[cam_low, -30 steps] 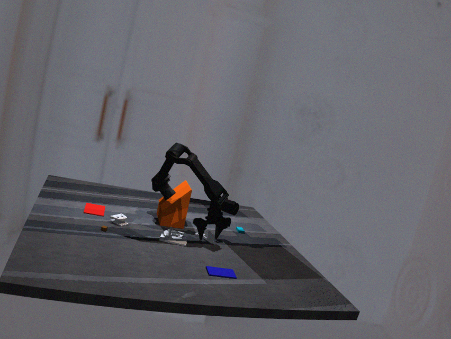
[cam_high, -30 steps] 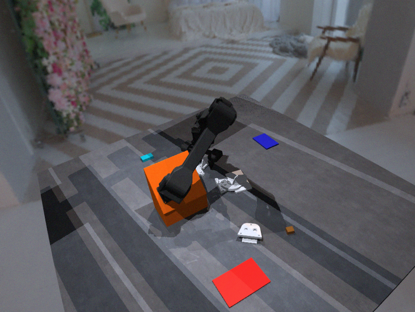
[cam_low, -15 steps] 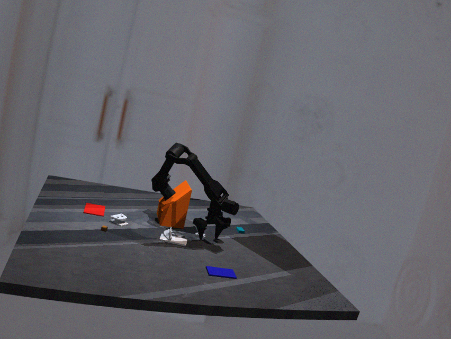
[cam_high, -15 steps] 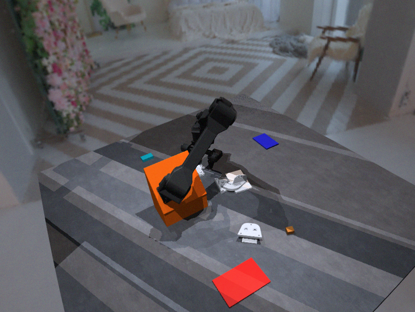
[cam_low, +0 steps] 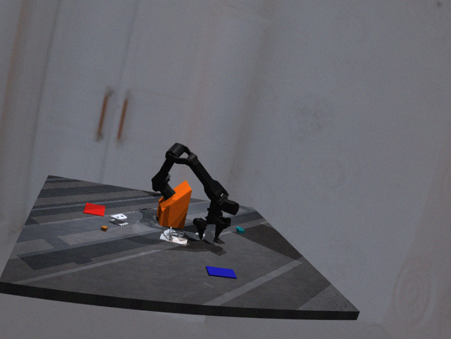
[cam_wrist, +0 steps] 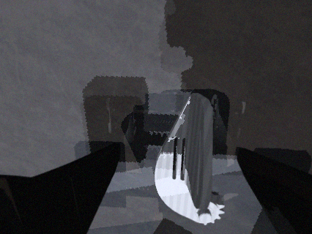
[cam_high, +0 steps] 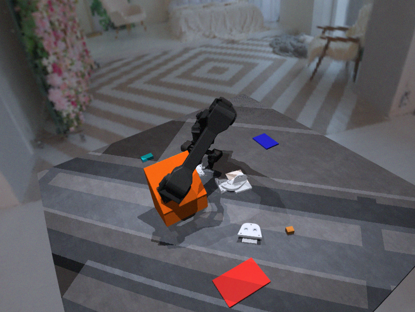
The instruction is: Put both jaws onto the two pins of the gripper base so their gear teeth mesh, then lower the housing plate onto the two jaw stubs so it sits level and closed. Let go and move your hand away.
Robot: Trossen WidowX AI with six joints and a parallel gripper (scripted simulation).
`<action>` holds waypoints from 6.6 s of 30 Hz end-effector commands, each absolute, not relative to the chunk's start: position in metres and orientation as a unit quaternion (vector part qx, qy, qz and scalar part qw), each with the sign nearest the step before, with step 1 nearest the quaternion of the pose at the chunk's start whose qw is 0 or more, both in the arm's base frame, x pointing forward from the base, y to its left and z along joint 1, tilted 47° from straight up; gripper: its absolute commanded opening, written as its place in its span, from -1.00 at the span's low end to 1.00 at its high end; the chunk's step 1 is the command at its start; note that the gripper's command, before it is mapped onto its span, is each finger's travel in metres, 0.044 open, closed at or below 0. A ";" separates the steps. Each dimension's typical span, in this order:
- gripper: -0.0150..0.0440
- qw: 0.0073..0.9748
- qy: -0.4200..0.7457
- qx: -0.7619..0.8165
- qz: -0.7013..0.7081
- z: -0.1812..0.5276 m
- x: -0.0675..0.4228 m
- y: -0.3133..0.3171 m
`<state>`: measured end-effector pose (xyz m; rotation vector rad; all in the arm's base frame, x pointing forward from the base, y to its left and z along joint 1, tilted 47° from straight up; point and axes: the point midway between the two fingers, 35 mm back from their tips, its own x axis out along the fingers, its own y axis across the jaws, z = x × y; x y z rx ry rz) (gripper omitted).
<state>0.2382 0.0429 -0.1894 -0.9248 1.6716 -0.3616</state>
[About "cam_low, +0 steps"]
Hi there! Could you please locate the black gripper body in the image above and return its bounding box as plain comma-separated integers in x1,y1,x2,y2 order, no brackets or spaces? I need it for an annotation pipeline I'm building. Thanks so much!
193,208,223,228

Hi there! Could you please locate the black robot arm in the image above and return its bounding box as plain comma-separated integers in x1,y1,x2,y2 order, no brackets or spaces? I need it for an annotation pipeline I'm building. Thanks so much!
151,143,239,229

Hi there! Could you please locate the white metal mounting plate with holes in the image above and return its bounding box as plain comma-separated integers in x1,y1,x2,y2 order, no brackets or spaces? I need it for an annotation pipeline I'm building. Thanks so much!
172,230,184,238

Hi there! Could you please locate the blue flat plate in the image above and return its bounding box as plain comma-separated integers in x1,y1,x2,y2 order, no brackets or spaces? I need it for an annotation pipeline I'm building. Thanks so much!
206,266,237,279

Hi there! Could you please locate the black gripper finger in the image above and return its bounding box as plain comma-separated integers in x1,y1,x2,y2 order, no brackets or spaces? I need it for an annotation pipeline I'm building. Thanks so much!
196,226,206,240
215,226,223,239

